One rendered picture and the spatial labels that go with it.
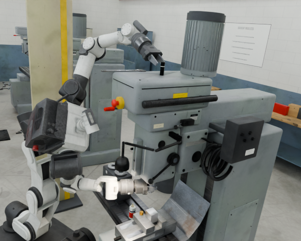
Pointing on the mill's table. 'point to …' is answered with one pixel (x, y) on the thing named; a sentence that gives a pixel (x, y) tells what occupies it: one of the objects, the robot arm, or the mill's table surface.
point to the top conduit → (178, 101)
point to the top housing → (158, 89)
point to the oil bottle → (132, 211)
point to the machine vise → (167, 225)
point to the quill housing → (147, 173)
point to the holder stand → (107, 170)
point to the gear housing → (165, 119)
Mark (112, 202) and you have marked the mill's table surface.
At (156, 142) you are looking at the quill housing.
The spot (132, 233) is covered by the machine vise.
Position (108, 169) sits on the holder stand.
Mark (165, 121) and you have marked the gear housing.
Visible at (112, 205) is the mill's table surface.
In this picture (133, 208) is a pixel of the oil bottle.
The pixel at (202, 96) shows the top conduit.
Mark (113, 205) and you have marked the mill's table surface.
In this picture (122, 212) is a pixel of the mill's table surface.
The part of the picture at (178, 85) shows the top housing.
